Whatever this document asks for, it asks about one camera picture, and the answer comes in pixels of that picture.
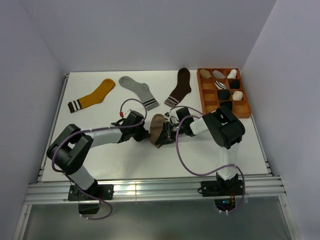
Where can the brown sock with pink stripes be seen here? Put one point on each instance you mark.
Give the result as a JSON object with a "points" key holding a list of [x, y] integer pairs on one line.
{"points": [[181, 89]]}

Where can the rolled grey sock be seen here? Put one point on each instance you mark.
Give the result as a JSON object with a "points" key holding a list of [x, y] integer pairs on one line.
{"points": [[218, 75]]}

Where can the tan sock with maroon cuff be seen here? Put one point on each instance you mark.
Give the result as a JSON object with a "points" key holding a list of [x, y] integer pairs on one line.
{"points": [[156, 127]]}

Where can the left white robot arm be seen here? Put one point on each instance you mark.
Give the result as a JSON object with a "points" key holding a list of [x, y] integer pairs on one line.
{"points": [[71, 147]]}

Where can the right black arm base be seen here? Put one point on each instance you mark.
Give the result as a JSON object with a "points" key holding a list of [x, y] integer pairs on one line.
{"points": [[228, 189]]}

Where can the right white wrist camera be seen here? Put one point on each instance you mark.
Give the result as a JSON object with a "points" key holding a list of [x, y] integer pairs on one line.
{"points": [[168, 116]]}

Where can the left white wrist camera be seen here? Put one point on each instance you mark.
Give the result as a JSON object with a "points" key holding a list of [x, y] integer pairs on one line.
{"points": [[125, 114]]}

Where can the plain black sock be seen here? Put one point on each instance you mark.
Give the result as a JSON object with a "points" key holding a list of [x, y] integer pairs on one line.
{"points": [[223, 95]]}

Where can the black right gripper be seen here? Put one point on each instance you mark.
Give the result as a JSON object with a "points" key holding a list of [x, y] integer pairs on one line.
{"points": [[167, 137]]}

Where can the rolled white sock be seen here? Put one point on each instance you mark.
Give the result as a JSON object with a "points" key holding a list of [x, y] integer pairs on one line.
{"points": [[233, 74]]}

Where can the rolled cream sock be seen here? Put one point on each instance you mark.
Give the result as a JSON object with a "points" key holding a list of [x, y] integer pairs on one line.
{"points": [[237, 95]]}

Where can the orange wooden compartment tray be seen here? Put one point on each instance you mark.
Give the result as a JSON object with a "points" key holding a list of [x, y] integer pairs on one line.
{"points": [[208, 94]]}

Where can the mustard yellow sock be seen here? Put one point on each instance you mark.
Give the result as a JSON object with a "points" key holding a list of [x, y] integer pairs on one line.
{"points": [[96, 97]]}

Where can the grey sock with black stripes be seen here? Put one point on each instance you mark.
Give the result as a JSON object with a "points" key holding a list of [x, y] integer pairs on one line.
{"points": [[142, 90]]}

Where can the rolled beige sock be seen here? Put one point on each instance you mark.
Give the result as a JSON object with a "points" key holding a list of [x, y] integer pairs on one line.
{"points": [[205, 74]]}

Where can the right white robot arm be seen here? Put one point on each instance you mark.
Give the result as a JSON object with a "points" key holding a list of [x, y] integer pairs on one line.
{"points": [[225, 128]]}

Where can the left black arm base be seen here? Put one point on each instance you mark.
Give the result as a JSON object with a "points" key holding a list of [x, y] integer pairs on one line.
{"points": [[92, 200]]}

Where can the rolled black sock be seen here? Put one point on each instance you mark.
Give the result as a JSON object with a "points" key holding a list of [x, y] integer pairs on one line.
{"points": [[234, 83]]}

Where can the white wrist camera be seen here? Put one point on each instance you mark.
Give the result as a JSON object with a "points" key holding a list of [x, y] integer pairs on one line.
{"points": [[168, 116], [125, 114]]}

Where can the aluminium frame rail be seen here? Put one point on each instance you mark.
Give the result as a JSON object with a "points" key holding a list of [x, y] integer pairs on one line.
{"points": [[166, 189]]}

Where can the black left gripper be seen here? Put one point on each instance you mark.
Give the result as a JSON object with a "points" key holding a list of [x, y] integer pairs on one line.
{"points": [[143, 135]]}

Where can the rolled striped sock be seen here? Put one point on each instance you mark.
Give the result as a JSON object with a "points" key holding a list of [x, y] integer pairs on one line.
{"points": [[219, 85]]}

